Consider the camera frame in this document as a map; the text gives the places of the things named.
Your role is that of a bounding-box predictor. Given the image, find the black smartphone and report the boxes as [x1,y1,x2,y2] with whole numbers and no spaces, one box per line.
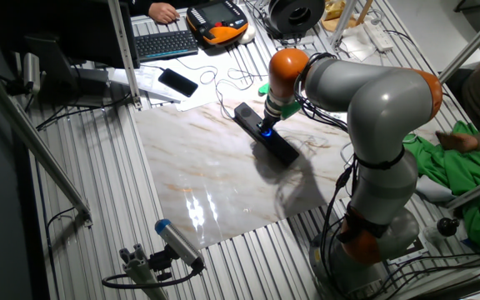
[157,67,199,98]

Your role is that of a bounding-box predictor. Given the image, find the black speaker bar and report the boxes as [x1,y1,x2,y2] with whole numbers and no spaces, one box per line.
[233,102,301,167]

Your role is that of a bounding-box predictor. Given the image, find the black computer monitor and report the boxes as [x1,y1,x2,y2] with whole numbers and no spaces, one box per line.
[14,0,141,105]

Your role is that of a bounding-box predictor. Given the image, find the white paper card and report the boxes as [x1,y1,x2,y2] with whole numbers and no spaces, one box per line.
[339,31,377,62]

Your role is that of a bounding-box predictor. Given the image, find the silver camera with blue end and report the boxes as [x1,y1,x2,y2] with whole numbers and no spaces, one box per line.
[154,218,206,270]

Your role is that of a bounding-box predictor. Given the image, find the black camera cable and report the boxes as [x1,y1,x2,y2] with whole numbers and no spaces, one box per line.
[101,265,204,290]

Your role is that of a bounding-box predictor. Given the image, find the white flat plate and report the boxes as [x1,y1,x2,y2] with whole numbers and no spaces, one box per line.
[387,235,428,267]

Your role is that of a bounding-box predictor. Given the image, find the marble pattern board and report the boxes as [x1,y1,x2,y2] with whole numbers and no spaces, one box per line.
[133,97,358,250]

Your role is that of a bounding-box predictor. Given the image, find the orange black teach pendant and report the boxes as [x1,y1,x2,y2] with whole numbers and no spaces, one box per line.
[185,0,250,47]

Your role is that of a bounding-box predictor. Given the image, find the black floor cables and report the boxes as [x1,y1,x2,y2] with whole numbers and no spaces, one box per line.
[364,249,480,300]

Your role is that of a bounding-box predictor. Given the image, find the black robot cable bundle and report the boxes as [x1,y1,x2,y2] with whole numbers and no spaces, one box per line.
[293,52,391,300]

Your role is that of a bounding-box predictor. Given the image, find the long diagonal aluminium bar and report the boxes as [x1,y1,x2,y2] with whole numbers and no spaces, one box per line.
[0,57,94,228]

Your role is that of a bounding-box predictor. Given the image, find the bare hand with grey sleeve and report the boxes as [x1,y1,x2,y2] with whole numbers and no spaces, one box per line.
[435,131,479,153]

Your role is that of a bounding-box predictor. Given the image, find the aluminium frame post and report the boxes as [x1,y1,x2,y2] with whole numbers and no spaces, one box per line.
[106,0,143,110]

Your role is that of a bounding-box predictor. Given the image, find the white computer mouse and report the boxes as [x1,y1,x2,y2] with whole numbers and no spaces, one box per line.
[237,24,258,46]

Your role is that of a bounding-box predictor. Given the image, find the black keyboard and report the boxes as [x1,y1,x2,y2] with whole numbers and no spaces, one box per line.
[133,29,199,63]

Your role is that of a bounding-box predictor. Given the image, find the diagonal aluminium frame bar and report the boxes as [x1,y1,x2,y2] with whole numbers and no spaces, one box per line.
[446,172,480,209]
[438,2,480,84]

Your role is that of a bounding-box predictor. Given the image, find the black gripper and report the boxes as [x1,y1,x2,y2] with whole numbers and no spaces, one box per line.
[259,112,282,134]

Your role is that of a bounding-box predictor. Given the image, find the silver depth camera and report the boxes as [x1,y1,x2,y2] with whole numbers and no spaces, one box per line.
[22,52,42,95]

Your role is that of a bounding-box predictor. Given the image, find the green cloth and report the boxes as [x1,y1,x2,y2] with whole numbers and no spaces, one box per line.
[402,120,480,258]

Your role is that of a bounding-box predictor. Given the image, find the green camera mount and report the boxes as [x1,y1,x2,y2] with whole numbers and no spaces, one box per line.
[257,82,303,122]

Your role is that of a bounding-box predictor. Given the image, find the white cloth piece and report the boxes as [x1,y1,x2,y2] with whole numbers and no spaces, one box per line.
[414,174,458,204]

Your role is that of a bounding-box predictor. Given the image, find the forearm in dark sleeve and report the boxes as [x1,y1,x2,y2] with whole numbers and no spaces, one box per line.
[125,0,160,18]

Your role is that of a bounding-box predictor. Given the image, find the thin black speaker cable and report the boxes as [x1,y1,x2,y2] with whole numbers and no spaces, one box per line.
[175,57,266,122]

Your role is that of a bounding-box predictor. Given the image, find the clear bottle black cap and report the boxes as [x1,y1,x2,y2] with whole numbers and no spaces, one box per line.
[422,216,461,248]

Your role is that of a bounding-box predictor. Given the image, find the black camera clamp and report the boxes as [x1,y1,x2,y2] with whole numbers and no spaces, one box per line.
[147,245,175,283]

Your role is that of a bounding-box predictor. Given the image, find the wooden stick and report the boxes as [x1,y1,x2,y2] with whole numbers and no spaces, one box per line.
[355,0,375,26]

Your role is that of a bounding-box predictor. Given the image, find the upright aluminium post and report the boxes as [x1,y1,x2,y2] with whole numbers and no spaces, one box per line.
[329,0,358,48]

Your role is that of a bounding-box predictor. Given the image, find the operator hand with dark sleeve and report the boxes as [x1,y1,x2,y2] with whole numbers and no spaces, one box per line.
[147,2,181,25]

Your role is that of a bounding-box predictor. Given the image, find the white power strip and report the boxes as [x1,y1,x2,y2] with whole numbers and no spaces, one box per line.
[362,20,395,53]

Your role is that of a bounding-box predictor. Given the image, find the white printed paper sheets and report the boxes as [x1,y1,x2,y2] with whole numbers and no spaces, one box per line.
[106,52,266,113]

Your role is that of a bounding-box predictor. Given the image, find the short aluminium profile stand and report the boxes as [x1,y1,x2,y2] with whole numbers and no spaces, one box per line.
[118,243,170,300]

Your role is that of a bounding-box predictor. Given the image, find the wooden board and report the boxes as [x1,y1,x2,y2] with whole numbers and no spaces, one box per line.
[321,16,352,33]

